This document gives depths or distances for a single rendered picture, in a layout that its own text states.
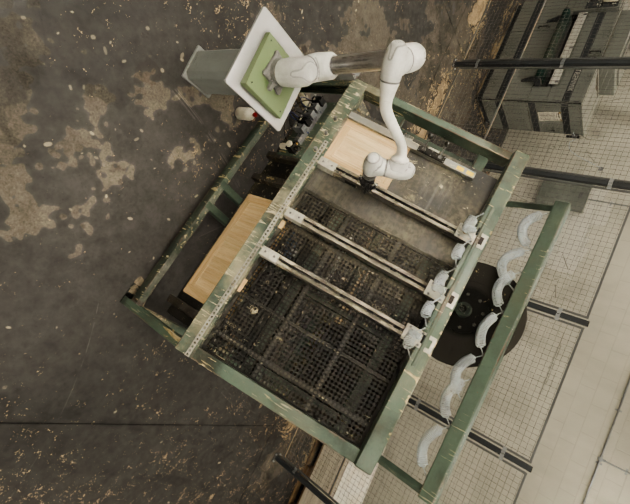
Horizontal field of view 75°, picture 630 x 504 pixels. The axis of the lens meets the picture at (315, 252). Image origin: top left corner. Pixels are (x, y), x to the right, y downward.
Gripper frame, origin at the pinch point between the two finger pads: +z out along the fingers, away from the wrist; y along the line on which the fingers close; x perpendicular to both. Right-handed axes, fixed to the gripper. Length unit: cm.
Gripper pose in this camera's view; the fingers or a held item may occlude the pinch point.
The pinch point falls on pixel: (365, 189)
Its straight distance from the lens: 272.9
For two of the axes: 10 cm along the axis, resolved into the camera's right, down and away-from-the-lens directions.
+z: 0.1, 2.9, 9.6
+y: 8.6, 4.9, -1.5
